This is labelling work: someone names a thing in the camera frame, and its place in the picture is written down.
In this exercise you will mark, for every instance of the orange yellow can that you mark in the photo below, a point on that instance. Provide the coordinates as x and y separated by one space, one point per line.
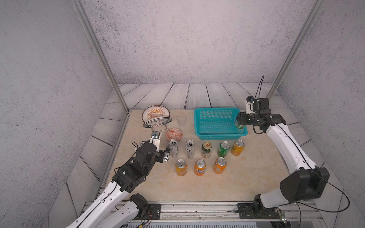
181 167

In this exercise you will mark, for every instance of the clear plastic cup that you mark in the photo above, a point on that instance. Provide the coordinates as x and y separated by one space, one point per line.
181 119

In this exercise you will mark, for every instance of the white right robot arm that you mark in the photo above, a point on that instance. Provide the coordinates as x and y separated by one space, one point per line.
306 181

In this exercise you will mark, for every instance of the orange Schweppes can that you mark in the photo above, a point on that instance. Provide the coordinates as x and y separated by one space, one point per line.
237 147

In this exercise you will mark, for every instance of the green rimmed white plate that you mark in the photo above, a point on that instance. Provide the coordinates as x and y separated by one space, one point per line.
147 124

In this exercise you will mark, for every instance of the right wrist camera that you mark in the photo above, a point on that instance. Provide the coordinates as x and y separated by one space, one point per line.
249 105

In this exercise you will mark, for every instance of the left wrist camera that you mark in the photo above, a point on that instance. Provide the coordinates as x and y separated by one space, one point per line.
155 138

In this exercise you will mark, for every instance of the orange Fanta can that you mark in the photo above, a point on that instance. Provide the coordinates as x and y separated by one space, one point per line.
200 167

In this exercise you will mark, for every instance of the metal wire plate stand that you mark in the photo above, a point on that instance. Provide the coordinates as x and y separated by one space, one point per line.
158 128

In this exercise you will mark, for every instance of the red patterned bowl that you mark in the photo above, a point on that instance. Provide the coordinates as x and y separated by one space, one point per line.
174 134

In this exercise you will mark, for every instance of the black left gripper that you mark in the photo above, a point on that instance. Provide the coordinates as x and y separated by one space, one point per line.
161 157

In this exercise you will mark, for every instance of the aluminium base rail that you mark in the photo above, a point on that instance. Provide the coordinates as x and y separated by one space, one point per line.
222 214

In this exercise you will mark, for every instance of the left aluminium frame post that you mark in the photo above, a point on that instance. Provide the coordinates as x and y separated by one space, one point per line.
78 6

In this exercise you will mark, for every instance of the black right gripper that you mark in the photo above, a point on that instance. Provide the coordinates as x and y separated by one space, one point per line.
241 118

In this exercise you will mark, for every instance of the orange sunburst plate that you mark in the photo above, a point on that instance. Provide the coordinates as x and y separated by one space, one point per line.
155 111

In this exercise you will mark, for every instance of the right aluminium frame post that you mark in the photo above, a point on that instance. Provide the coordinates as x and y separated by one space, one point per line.
313 13

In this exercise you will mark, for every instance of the aluminium frame post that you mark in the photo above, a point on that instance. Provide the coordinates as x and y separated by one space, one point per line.
78 6
313 13

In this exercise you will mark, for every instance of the green soda can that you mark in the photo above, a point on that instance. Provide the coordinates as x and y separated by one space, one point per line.
223 150

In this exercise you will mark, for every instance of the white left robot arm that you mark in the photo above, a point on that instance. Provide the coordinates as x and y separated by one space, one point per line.
124 181

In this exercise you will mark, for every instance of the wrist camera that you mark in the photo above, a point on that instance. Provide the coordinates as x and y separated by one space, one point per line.
249 105
155 138

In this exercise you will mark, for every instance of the green white gold-top can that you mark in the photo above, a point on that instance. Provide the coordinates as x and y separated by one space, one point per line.
206 149

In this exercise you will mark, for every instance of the teal plastic basket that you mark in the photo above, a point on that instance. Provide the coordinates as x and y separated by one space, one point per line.
217 124

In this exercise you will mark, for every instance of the silver white drink can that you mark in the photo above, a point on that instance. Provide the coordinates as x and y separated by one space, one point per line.
173 144

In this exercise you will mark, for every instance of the orange can silver top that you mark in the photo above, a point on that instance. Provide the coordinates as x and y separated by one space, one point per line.
220 165

